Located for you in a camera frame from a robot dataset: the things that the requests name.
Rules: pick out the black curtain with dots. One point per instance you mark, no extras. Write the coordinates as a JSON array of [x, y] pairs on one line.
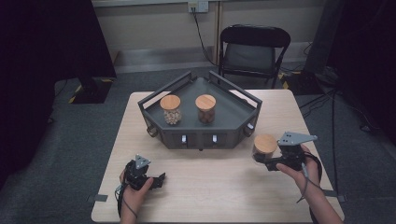
[[370, 62], [37, 77]]

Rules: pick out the dark grey corner rack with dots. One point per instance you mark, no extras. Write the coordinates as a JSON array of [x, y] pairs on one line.
[[224, 112]]

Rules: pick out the white wall socket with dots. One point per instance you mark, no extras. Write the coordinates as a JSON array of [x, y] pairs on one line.
[[199, 6]]

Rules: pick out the black folding chair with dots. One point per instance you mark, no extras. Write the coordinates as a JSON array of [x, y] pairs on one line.
[[250, 53]]

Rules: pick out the glass jar with wooden lid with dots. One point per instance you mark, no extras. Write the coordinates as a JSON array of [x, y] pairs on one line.
[[265, 144]]

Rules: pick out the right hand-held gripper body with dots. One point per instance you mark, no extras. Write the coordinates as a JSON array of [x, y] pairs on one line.
[[294, 155]]

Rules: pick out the black stand base yellow stripes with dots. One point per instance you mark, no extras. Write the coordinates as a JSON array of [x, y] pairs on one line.
[[93, 91], [303, 84]]

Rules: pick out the person's left hand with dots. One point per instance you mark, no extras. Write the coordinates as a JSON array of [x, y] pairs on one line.
[[130, 199]]

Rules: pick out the glass jar with brown nuts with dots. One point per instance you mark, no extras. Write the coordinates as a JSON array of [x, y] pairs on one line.
[[205, 107]]

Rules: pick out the person's right hand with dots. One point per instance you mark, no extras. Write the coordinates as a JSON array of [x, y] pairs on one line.
[[311, 177]]

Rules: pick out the glass jar with pale nuts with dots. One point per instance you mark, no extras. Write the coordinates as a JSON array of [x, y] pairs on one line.
[[170, 109]]

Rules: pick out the grey curtain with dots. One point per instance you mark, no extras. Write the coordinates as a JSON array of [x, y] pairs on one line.
[[323, 34]]

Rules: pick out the grey tape strip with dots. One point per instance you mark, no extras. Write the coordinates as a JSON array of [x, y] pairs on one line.
[[98, 198], [336, 195]]

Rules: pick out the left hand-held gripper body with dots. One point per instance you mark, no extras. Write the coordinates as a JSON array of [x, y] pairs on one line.
[[135, 177]]

